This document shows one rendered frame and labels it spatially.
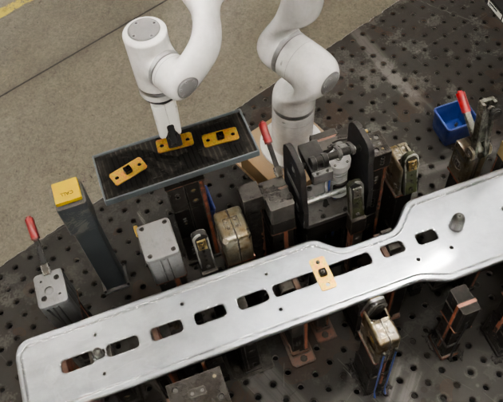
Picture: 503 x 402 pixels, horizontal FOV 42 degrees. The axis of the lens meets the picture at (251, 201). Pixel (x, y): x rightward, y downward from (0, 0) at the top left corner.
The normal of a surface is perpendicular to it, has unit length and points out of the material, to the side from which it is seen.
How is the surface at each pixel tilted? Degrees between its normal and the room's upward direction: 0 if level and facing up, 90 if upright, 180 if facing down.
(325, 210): 0
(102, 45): 0
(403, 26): 0
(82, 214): 90
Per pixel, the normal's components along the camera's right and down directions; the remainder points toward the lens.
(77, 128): -0.07, -0.54
